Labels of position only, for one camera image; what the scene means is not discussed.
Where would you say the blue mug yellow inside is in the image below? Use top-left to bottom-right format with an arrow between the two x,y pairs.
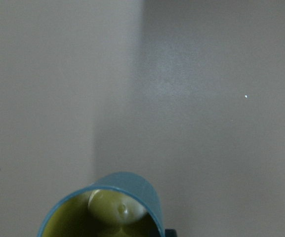
37,172 -> 177,237

